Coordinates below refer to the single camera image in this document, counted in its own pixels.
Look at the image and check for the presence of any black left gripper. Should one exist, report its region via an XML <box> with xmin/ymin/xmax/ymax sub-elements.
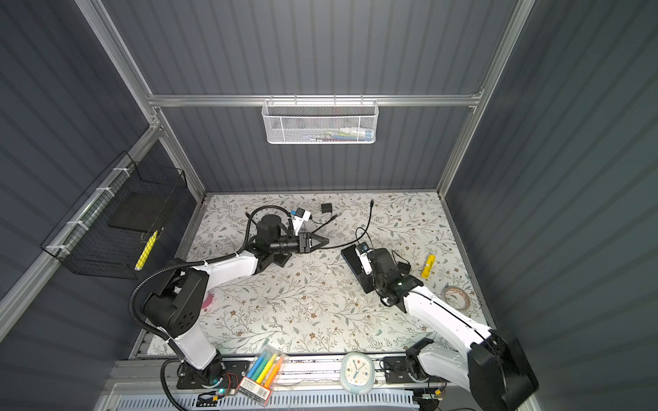
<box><xmin>270</xmin><ymin>234</ymin><xmax>329</xmax><ymax>258</ymax></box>

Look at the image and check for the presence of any black ribbed network switch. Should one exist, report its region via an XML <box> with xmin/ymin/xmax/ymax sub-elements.
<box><xmin>341</xmin><ymin>242</ymin><xmax>375</xmax><ymax>294</ymax></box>

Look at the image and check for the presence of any black ethernet cable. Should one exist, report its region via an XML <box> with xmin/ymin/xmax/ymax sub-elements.
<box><xmin>320</xmin><ymin>199</ymin><xmax>375</xmax><ymax>252</ymax></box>

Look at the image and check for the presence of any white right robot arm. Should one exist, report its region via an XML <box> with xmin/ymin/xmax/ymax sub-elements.
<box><xmin>355</xmin><ymin>244</ymin><xmax>539</xmax><ymax>410</ymax></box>

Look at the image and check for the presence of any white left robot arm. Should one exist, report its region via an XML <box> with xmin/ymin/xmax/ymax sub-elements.
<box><xmin>128</xmin><ymin>205</ymin><xmax>330</xmax><ymax>392</ymax></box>

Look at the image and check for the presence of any clear tape roll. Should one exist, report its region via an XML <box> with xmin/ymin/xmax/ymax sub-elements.
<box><xmin>441</xmin><ymin>286</ymin><xmax>472</xmax><ymax>313</ymax></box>

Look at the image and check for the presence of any small mint desk clock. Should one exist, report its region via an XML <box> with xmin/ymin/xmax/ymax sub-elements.
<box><xmin>339</xmin><ymin>352</ymin><xmax>376</xmax><ymax>395</ymax></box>

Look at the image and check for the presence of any pink tape roll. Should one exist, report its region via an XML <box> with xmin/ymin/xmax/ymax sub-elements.
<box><xmin>202</xmin><ymin>292</ymin><xmax>214</xmax><ymax>311</ymax></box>

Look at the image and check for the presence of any pack of coloured markers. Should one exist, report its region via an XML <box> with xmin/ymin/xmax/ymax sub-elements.
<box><xmin>238</xmin><ymin>345</ymin><xmax>289</xmax><ymax>406</ymax></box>

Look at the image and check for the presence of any yellow marker in basket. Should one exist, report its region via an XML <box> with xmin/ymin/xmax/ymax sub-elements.
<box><xmin>134</xmin><ymin>231</ymin><xmax>159</xmax><ymax>272</ymax></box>

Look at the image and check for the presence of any white wire mesh basket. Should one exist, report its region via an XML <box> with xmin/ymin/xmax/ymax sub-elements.
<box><xmin>261</xmin><ymin>102</ymin><xmax>380</xmax><ymax>145</ymax></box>

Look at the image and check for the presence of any black wire wall basket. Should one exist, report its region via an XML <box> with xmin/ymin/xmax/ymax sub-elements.
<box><xmin>41</xmin><ymin>155</ymin><xmax>188</xmax><ymax>279</ymax></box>

